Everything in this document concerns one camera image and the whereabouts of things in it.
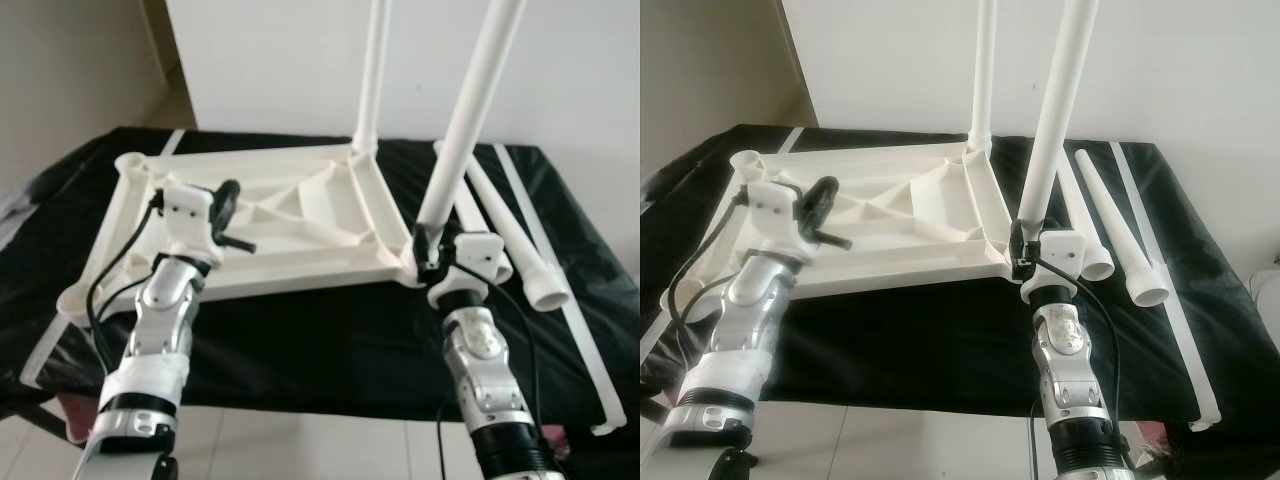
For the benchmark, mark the white tapered table leg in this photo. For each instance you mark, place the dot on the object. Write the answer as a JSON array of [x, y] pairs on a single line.
[[520, 245], [984, 70], [1058, 110], [470, 200], [470, 110], [372, 70], [1080, 215], [1120, 235]]

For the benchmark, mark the black table cloth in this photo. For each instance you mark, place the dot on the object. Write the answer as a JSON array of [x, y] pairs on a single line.
[[900, 350], [330, 350]]

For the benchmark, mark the long white plastic strip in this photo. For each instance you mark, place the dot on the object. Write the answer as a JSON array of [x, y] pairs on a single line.
[[1175, 330], [45, 350], [580, 340], [788, 140]]

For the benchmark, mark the pink object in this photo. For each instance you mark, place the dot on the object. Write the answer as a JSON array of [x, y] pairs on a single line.
[[78, 418], [1152, 435]]

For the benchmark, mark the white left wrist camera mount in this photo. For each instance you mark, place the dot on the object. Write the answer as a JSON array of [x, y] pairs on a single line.
[[778, 215], [190, 220]]

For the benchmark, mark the white rounded object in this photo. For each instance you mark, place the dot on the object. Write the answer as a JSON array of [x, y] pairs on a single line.
[[1268, 285]]

